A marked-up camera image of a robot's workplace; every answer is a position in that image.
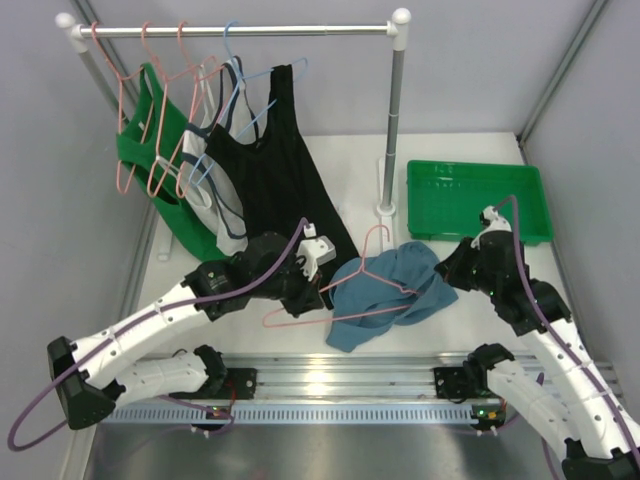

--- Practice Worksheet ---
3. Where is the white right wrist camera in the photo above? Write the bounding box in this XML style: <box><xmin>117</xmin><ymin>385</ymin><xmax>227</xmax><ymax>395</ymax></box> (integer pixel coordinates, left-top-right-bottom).
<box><xmin>471</xmin><ymin>205</ymin><xmax>512</xmax><ymax>250</ymax></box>

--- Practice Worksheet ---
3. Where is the green tank top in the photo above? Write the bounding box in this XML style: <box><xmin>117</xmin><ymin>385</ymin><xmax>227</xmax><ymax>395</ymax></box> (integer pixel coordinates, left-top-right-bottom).
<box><xmin>132</xmin><ymin>63</ymin><xmax>225</xmax><ymax>262</ymax></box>

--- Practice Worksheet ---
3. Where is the blue hanger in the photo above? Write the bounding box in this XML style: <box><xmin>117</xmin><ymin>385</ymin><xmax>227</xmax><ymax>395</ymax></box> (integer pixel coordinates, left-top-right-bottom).
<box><xmin>189</xmin><ymin>19</ymin><xmax>309</xmax><ymax>187</ymax></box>

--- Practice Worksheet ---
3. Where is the aluminium mounting rail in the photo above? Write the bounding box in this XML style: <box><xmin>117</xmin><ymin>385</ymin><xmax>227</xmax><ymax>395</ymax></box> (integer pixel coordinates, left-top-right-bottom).
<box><xmin>117</xmin><ymin>352</ymin><xmax>624</xmax><ymax>401</ymax></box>

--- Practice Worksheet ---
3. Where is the black tank top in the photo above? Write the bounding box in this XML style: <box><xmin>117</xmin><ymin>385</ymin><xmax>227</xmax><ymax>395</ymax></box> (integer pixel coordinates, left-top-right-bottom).
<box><xmin>206</xmin><ymin>65</ymin><xmax>358</xmax><ymax>313</ymax></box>

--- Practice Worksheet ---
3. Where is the metal clothes rack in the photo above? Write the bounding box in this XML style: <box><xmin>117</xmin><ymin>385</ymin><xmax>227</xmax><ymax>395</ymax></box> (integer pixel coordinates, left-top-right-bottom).
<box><xmin>55</xmin><ymin>8</ymin><xmax>412</xmax><ymax>250</ymax></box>

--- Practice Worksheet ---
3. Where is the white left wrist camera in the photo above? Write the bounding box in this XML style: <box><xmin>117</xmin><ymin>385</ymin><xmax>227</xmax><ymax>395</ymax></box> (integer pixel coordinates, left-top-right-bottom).
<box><xmin>296</xmin><ymin>223</ymin><xmax>336</xmax><ymax>282</ymax></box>

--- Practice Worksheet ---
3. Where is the white navy-trimmed tank top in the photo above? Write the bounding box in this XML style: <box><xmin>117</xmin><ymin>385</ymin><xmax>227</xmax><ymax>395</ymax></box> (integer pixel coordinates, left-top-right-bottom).
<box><xmin>182</xmin><ymin>56</ymin><xmax>258</xmax><ymax>256</ymax></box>

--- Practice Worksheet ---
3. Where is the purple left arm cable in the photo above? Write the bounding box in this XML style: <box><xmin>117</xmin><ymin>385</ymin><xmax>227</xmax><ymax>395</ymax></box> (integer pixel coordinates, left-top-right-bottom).
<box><xmin>7</xmin><ymin>217</ymin><xmax>311</xmax><ymax>451</ymax></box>

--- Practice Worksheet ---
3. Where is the grey slotted cable duct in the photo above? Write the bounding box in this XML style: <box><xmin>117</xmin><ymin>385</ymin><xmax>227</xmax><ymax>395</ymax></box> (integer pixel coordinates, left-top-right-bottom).
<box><xmin>103</xmin><ymin>402</ymin><xmax>500</xmax><ymax>425</ymax></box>

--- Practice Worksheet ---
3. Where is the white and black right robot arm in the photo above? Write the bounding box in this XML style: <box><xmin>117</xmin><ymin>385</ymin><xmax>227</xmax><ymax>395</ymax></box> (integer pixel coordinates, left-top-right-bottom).
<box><xmin>435</xmin><ymin>231</ymin><xmax>639</xmax><ymax>479</ymax></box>

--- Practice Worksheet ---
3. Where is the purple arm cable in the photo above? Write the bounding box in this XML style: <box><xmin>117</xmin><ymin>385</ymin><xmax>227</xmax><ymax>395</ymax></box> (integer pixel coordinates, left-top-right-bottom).
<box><xmin>7</xmin><ymin>217</ymin><xmax>311</xmax><ymax>451</ymax></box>
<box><xmin>494</xmin><ymin>194</ymin><xmax>640</xmax><ymax>480</ymax></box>

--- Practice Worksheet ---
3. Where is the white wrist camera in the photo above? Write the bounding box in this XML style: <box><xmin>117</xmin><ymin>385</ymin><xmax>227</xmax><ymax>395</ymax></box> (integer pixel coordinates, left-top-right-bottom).
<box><xmin>296</xmin><ymin>223</ymin><xmax>336</xmax><ymax>282</ymax></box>
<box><xmin>471</xmin><ymin>205</ymin><xmax>512</xmax><ymax>250</ymax></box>

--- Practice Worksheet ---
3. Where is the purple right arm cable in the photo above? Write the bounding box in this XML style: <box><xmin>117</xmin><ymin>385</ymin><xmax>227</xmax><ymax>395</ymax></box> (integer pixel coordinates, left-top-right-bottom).
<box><xmin>494</xmin><ymin>194</ymin><xmax>640</xmax><ymax>480</ymax></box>

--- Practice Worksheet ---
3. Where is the green plastic tray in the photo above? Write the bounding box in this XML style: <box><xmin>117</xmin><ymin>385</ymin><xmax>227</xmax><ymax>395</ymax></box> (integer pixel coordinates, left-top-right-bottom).
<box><xmin>407</xmin><ymin>160</ymin><xmax>554</xmax><ymax>246</ymax></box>

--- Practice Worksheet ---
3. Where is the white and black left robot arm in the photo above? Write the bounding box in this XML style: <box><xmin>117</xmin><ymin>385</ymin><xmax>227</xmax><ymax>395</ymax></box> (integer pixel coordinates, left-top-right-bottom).
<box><xmin>47</xmin><ymin>232</ymin><xmax>336</xmax><ymax>430</ymax></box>

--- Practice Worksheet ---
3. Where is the blue tank top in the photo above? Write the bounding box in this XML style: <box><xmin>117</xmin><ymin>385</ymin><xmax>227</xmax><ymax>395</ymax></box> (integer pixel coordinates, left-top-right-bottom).
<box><xmin>326</xmin><ymin>241</ymin><xmax>458</xmax><ymax>353</ymax></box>

